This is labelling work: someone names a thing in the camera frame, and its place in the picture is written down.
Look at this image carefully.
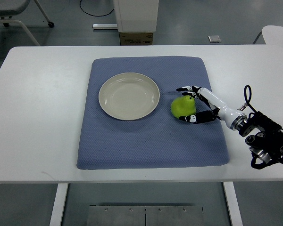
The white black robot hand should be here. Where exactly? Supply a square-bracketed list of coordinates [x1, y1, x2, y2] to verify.
[176, 86, 247, 130]

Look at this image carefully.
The green pear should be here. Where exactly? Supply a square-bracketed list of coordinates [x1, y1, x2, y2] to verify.
[171, 96, 196, 119]

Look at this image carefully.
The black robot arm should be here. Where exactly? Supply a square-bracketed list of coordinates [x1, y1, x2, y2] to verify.
[236, 85, 283, 170]

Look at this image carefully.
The small grey floor plate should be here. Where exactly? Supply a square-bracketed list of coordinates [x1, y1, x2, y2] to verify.
[208, 35, 222, 43]

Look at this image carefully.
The beige round plate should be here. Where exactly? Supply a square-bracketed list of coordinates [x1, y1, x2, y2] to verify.
[98, 72, 160, 121]

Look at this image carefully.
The blue textured mat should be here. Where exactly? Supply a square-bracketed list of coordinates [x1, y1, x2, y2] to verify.
[77, 56, 229, 170]

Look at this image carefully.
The white side table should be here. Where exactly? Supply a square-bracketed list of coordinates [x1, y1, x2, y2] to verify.
[253, 25, 283, 45]

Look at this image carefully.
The brown cardboard box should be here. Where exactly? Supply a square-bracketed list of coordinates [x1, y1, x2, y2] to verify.
[119, 32, 153, 46]

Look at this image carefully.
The grey rolling chair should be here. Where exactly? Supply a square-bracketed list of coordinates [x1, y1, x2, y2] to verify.
[0, 0, 40, 46]

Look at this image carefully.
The white pedestal column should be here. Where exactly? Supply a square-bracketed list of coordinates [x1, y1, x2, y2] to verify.
[113, 0, 159, 33]

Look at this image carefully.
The metal base plate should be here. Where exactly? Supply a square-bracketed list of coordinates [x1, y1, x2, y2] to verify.
[87, 205, 205, 226]

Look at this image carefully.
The aluminium floor rail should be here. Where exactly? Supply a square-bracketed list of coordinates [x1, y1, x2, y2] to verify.
[92, 24, 117, 30]

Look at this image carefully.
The black floor cable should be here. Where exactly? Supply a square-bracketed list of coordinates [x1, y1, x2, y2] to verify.
[79, 0, 115, 17]

